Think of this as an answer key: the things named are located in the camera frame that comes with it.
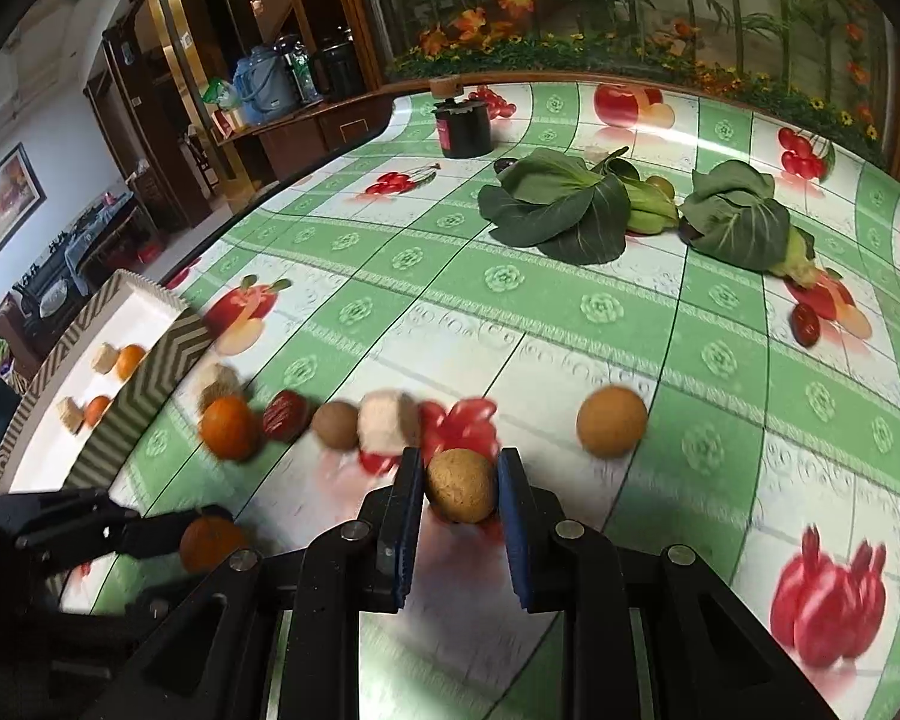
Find black jar with pink label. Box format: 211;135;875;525
429;76;493;160

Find tan longan fruit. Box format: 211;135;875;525
427;449;497;525
575;385;649;458

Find beige sugarcane chunk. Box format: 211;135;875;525
357;390;421;455
55;397;84;434
91;343;121;376
194;362;244;415

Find dark wooden cabinet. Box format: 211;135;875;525
219;70;900;182

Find small dark date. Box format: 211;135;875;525
494;158;517;174

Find green fruit-print tablecloth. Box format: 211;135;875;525
59;81;900;720

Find red jujube date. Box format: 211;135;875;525
261;390;310;444
788;302;821;348

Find white tray with striped rim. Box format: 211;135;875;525
0;270;211;494

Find brown longan fruit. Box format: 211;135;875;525
310;400;359;452

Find framed wall painting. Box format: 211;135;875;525
0;143;46;250

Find orange tangerine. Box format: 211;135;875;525
115;344;148;382
82;395;112;429
178;515;250;575
199;395;261;463

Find green leafy bok choy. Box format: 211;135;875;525
478;148;679;266
678;160;820;289

